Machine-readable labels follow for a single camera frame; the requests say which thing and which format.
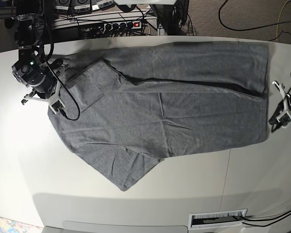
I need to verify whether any black cable pair on table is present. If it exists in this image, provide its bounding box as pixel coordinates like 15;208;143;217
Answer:
241;206;291;227

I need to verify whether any grey table leg column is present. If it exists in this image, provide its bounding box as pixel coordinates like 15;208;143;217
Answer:
151;4;166;36

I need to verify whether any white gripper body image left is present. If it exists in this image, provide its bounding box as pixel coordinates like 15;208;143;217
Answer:
20;64;65;114

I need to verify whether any grey T-shirt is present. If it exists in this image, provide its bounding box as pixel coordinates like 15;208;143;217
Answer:
48;42;269;191

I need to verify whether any yellow cable on carpet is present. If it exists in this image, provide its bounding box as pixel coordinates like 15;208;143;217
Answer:
275;0;291;42

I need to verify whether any black cable on carpet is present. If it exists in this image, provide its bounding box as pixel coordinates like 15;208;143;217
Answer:
218;0;291;31

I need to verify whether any white cable grommet tray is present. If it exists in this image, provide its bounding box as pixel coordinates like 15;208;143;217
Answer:
188;209;247;230

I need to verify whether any black robot arm image left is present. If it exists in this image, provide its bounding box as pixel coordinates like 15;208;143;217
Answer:
11;0;69;114

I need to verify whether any black power strip red switch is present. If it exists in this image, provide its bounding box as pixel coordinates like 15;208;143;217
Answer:
103;21;143;32

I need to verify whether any black camera cable image left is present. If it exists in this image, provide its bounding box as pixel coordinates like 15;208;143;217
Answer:
31;42;81;121

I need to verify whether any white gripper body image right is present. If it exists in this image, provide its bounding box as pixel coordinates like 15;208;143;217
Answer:
272;81;291;127

